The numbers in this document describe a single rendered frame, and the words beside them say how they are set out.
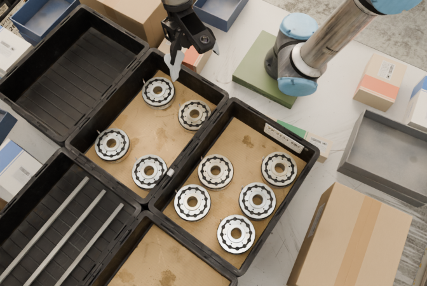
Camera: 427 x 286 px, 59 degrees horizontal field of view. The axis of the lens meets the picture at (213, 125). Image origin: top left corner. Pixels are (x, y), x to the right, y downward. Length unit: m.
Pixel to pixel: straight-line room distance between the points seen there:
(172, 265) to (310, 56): 0.68
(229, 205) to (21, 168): 0.65
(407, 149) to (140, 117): 0.85
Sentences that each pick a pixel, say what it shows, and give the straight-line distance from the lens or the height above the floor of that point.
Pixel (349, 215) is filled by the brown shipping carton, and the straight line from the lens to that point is 1.12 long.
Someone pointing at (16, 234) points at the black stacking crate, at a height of 0.83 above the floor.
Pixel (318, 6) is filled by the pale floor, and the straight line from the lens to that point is 2.58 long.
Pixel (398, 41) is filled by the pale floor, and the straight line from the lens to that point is 2.58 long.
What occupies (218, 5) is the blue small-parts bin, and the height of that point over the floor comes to 0.70.
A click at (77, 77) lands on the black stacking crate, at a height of 0.83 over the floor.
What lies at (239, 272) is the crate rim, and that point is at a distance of 0.98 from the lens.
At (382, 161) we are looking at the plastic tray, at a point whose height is 0.75.
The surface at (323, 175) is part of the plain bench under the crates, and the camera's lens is 1.30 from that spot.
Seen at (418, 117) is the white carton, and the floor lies 0.79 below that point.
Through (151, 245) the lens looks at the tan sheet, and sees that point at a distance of 1.10.
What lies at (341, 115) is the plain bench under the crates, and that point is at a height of 0.70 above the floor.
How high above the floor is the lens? 1.91
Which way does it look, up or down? 67 degrees down
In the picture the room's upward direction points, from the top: 3 degrees counter-clockwise
